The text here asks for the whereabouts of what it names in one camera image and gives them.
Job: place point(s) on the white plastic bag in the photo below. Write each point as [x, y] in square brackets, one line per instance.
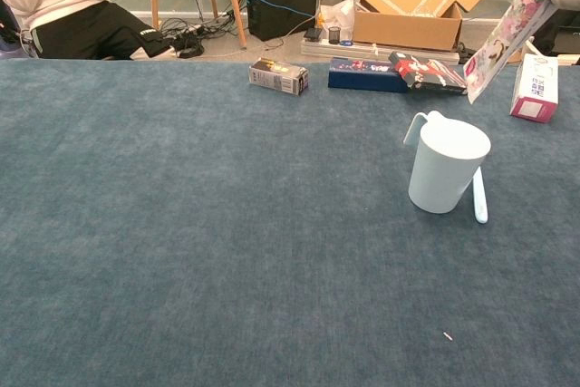
[337, 13]

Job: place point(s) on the white pink toothpaste carton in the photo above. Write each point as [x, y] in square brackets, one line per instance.
[537, 85]

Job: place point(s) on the open cardboard box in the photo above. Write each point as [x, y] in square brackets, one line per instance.
[408, 24]

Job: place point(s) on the small grey printed carton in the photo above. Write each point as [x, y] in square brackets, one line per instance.
[276, 77]

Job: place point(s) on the white floral toothpaste tube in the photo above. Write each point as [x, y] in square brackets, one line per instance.
[507, 38]

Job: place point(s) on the dark blue flat box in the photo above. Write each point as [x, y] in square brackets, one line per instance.
[362, 76]

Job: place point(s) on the black mesh pen cup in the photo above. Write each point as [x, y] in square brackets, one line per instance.
[334, 35]

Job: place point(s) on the blue fabric table cover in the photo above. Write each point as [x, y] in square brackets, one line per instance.
[204, 233]

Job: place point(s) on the white storage box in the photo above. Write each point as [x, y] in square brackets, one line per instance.
[529, 48]

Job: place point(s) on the red and black box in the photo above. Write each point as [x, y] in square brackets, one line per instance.
[430, 74]

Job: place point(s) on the black draped cloth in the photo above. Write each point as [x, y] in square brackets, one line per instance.
[562, 29]

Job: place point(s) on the black computer tower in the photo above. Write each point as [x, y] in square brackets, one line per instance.
[281, 2]

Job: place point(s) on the seated person in black shorts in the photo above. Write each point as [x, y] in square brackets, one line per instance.
[68, 11]

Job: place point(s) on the tiny white crumb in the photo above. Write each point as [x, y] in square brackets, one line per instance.
[448, 335]

